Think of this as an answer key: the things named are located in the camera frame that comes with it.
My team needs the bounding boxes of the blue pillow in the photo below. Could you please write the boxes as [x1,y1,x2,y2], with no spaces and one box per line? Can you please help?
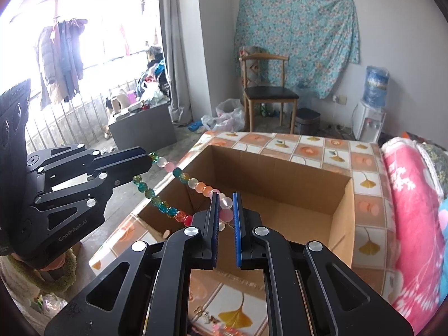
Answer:
[438,199,448,304]

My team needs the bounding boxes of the pink floral blanket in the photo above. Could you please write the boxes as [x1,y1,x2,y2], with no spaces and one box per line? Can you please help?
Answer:
[381,137,444,334]

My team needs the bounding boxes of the white water dispenser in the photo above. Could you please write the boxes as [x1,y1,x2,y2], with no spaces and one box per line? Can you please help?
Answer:
[352,100,386,143]

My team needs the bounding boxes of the blue water bottle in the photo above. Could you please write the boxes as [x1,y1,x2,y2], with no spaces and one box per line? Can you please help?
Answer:
[362,66,389,108]

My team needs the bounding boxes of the dark waste bin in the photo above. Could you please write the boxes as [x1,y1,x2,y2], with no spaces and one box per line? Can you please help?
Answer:
[295,108,320,136]

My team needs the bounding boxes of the white plastic bag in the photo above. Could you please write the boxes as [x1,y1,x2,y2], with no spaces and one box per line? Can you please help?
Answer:
[201,99,245,132]

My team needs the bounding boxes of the hanging clothes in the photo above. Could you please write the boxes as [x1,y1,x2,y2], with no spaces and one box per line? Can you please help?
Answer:
[36,18,87,108]

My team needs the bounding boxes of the green fleece cuff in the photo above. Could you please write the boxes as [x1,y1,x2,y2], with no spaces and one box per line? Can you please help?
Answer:
[1,249,77,293]

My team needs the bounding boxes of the dark grey cabinet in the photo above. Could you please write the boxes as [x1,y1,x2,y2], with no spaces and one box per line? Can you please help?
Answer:
[108,104,177,153]

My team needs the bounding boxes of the floral teal wall cloth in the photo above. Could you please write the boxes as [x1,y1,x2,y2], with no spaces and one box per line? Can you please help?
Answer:
[234,0,360,99]

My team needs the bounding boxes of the colourful bead necklace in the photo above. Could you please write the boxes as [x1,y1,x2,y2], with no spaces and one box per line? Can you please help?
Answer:
[132,151,235,232]

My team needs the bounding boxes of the wooden chair black seat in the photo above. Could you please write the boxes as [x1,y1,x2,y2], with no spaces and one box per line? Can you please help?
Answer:
[239,52,299,134]

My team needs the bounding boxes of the brown cardboard box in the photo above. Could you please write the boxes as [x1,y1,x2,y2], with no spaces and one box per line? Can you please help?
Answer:
[137,144,356,269]

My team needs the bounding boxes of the person left hand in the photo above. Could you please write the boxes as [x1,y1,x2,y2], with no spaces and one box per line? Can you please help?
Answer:
[40,253,66,272]

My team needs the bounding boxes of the grey curtain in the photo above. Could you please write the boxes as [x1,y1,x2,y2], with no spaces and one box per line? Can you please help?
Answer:
[159,0,192,126]

